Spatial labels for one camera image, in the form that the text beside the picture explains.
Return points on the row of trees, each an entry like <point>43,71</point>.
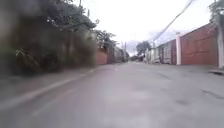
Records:
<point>76,16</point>

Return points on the grey asphalt road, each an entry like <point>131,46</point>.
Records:
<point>133,96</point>

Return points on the white concrete pillar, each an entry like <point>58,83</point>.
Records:
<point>178,49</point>

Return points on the pale concrete roadside strip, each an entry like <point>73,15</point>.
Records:
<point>30,89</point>

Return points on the grey building with gate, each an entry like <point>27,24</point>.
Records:
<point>165,52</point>

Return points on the red brick wall with gate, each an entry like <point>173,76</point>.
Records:
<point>101,56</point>

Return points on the dark overgrown wall with bushes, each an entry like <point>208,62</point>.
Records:
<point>40,50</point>

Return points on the pale concrete post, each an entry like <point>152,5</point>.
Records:
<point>220,41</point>

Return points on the distant tree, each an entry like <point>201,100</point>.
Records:
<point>143,47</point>

